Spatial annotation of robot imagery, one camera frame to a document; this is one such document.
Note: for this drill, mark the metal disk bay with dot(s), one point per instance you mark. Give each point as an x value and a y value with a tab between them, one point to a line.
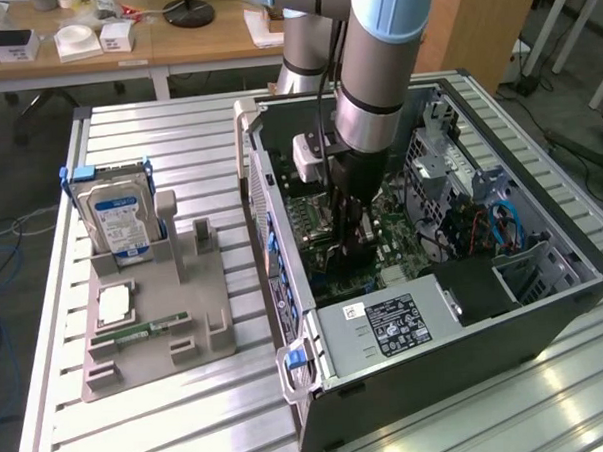
528	271

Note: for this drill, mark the graphics card with metal bracket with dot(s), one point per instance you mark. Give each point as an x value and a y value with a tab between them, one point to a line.
333	264

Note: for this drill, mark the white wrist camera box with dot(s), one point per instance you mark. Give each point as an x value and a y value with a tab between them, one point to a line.
308	158

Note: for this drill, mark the silver CPU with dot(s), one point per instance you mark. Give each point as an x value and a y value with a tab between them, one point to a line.
114	304

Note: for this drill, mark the black lamp base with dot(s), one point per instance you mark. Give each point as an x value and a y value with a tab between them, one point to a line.
189	13

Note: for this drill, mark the white labelled box black lid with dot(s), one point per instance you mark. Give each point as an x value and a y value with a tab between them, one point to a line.
16	48

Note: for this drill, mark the hard disk in blue caddy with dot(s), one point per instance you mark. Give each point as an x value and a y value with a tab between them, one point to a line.
116	224

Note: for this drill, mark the metal drive cage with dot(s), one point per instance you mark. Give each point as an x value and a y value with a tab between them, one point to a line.
435	190

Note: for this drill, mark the green RAM stick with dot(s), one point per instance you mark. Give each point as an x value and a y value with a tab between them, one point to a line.
136	331

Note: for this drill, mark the green motherboard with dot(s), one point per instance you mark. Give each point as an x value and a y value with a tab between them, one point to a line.
408	251

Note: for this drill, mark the small white labelled box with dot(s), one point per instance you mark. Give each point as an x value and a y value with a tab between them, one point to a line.
117	38

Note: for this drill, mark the wooden desk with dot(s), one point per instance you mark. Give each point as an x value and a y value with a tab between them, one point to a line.
49	67

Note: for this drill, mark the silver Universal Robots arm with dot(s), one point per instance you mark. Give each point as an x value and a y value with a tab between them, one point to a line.
379	67

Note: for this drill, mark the white table frame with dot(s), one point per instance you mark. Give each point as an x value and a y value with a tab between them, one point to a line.
563	24

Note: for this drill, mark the open cardboard box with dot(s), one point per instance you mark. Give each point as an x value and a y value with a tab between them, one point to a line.
263	30

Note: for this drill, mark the CPU socket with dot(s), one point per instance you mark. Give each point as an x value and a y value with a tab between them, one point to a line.
323	210

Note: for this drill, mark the grey power supply unit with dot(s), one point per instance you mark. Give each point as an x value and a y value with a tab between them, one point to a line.
386	322

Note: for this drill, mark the grey parts rack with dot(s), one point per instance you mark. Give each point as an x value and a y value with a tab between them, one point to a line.
154	292

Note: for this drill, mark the wooden cabinet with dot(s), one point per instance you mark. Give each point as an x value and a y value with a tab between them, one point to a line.
493	27

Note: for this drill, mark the white round tape dispenser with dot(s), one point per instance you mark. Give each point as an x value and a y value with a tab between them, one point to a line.
77	43

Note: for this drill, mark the open black PC case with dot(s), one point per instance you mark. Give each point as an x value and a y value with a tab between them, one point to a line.
438	370

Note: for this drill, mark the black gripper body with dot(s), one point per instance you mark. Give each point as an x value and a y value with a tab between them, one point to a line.
359	178

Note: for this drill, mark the black chair base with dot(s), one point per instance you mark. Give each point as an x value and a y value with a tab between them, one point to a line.
31	115

